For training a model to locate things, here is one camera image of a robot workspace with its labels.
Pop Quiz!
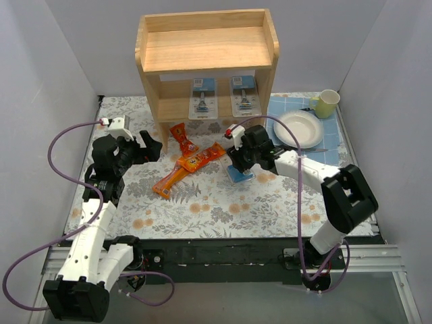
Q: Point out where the floral patterned table mat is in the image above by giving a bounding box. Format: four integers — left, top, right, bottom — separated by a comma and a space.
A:
65, 93, 374, 240

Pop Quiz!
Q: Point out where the white paper plate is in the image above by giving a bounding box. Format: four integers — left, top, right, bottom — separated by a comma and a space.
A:
273, 110, 324, 149

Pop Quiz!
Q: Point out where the orange razor pack long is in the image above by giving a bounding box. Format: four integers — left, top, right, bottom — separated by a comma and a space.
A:
152, 163, 190, 199

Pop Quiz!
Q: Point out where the yellow-green mug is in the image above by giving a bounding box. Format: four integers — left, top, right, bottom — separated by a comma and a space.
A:
309, 89, 340, 119

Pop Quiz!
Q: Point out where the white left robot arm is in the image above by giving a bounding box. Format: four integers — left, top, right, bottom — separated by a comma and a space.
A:
43, 130, 163, 323

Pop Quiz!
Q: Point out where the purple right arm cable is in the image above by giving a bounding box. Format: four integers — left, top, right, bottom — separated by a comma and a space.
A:
229, 116, 352, 294

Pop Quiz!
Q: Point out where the orange razor pack middle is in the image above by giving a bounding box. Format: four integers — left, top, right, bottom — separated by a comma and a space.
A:
178, 142, 226, 173

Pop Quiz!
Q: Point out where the blue checked cloth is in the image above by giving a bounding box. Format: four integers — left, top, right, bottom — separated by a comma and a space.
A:
267, 94, 340, 165

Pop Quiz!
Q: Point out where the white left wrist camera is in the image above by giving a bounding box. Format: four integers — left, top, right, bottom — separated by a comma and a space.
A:
100, 115, 134, 142

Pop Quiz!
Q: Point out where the wooden two-tier shelf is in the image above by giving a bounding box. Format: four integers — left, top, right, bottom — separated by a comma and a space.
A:
135, 9, 279, 151

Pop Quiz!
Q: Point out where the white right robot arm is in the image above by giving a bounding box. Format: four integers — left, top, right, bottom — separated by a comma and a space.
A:
225, 125, 379, 269

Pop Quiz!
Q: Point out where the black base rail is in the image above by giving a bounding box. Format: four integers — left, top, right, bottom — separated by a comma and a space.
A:
136, 236, 405, 285

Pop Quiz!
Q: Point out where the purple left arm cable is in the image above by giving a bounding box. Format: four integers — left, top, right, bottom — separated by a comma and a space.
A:
2, 121, 176, 311

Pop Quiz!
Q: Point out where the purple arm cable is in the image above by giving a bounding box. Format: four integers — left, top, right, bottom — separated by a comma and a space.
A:
2, 121, 176, 311
229, 116, 352, 294

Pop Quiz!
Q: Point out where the orange razor pack upper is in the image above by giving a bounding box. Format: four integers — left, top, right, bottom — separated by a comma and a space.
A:
170, 123, 199, 158

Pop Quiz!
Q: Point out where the blue razor blister pack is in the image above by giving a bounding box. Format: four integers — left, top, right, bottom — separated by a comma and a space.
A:
230, 76, 261, 117
188, 78, 218, 120
221, 156, 255, 184

